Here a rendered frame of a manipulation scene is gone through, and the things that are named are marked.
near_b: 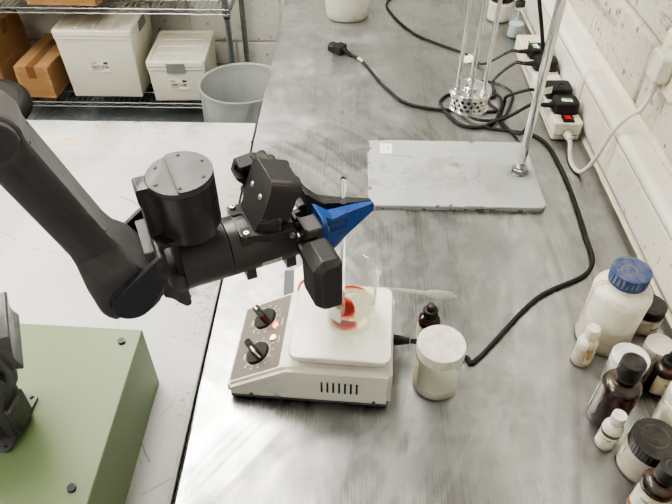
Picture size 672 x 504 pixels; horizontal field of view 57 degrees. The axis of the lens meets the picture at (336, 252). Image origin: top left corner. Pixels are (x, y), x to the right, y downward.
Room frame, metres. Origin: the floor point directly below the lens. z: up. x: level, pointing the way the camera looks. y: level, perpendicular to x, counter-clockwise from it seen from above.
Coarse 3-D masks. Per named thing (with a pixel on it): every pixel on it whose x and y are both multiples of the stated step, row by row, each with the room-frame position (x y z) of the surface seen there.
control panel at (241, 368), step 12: (276, 300) 0.56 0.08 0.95; (288, 300) 0.55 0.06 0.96; (252, 312) 0.55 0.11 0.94; (276, 312) 0.53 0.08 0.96; (288, 312) 0.53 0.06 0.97; (252, 324) 0.53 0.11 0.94; (252, 336) 0.51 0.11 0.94; (264, 336) 0.50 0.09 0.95; (276, 336) 0.49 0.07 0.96; (240, 348) 0.49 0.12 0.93; (276, 348) 0.47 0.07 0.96; (240, 360) 0.47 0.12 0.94; (264, 360) 0.46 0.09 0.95; (276, 360) 0.45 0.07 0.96; (240, 372) 0.45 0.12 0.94; (252, 372) 0.45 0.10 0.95
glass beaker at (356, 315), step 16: (352, 256) 0.53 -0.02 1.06; (352, 272) 0.53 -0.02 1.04; (368, 272) 0.52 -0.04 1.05; (368, 288) 0.52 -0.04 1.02; (352, 304) 0.47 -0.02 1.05; (368, 304) 0.47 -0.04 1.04; (336, 320) 0.47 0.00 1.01; (352, 320) 0.47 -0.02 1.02; (368, 320) 0.47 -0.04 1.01; (352, 336) 0.47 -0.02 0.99
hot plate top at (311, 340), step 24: (384, 288) 0.55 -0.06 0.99; (312, 312) 0.51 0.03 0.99; (384, 312) 0.51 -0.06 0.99; (312, 336) 0.47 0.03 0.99; (336, 336) 0.47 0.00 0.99; (360, 336) 0.47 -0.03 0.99; (384, 336) 0.47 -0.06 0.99; (312, 360) 0.44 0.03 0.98; (336, 360) 0.43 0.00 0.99; (360, 360) 0.43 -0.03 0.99; (384, 360) 0.43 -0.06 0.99
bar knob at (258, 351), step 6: (246, 342) 0.48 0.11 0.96; (252, 342) 0.48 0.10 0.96; (258, 342) 0.49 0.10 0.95; (264, 342) 0.49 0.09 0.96; (252, 348) 0.47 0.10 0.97; (258, 348) 0.48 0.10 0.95; (264, 348) 0.47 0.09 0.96; (252, 354) 0.46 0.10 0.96; (258, 354) 0.46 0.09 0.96; (264, 354) 0.47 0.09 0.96; (252, 360) 0.46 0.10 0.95; (258, 360) 0.46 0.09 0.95
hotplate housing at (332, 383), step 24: (240, 336) 0.52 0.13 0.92; (288, 336) 0.49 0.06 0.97; (288, 360) 0.45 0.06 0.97; (240, 384) 0.44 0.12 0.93; (264, 384) 0.44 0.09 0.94; (288, 384) 0.43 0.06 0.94; (312, 384) 0.43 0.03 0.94; (336, 384) 0.43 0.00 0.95; (360, 384) 0.43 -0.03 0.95; (384, 384) 0.42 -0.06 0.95
